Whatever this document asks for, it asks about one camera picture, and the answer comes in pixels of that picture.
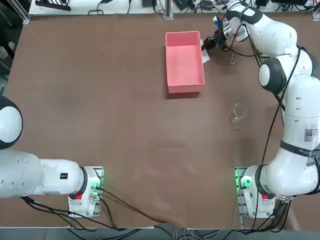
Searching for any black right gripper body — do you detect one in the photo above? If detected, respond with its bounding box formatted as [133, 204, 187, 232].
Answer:
[213, 27, 229, 50]

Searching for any white tissue sheet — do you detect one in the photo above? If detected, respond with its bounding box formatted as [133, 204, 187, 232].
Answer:
[199, 38, 211, 64]

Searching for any pink plastic container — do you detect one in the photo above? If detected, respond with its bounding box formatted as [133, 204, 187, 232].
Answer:
[164, 31, 206, 95]

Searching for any large glass beaker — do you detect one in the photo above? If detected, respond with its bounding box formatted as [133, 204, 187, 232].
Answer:
[227, 102, 248, 131]

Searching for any aluminium frame post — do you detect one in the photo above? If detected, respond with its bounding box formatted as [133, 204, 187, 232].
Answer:
[163, 0, 174, 20]

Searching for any black base cable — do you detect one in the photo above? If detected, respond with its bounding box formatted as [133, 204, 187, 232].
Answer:
[99, 188, 167, 224]

